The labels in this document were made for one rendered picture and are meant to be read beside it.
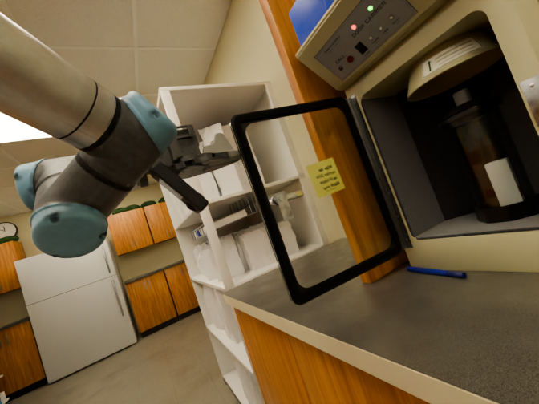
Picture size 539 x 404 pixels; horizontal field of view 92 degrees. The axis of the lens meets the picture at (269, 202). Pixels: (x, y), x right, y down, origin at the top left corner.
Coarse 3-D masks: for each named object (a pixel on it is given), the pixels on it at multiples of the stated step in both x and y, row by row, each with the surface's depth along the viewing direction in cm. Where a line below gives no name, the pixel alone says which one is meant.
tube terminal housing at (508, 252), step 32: (448, 0) 43; (480, 0) 40; (512, 0) 37; (416, 32) 48; (448, 32) 45; (512, 32) 38; (384, 64) 55; (512, 64) 39; (384, 96) 66; (416, 256) 61; (448, 256) 54; (480, 256) 49; (512, 256) 45
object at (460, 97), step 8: (464, 88) 52; (456, 96) 53; (464, 96) 52; (480, 96) 50; (488, 96) 50; (456, 104) 54; (464, 104) 50; (472, 104) 49; (448, 112) 53; (456, 112) 51
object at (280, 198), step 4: (280, 192) 51; (284, 192) 52; (276, 196) 51; (280, 196) 51; (284, 196) 51; (276, 200) 52; (280, 200) 51; (284, 200) 51; (280, 204) 51; (284, 204) 51; (288, 204) 52; (280, 208) 51; (284, 208) 51; (288, 208) 51; (284, 212) 51; (288, 212) 51; (284, 216) 51; (288, 216) 51; (292, 216) 51; (284, 220) 51
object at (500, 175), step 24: (456, 120) 51; (480, 120) 49; (504, 120) 49; (456, 144) 53; (480, 144) 50; (504, 144) 48; (480, 168) 50; (504, 168) 48; (480, 192) 52; (504, 192) 49; (528, 192) 48
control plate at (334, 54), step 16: (368, 0) 46; (384, 0) 45; (400, 0) 44; (352, 16) 49; (368, 16) 48; (384, 16) 47; (400, 16) 46; (336, 32) 52; (352, 32) 51; (368, 32) 50; (384, 32) 49; (336, 48) 55; (352, 48) 54; (368, 48) 53; (336, 64) 58; (352, 64) 57
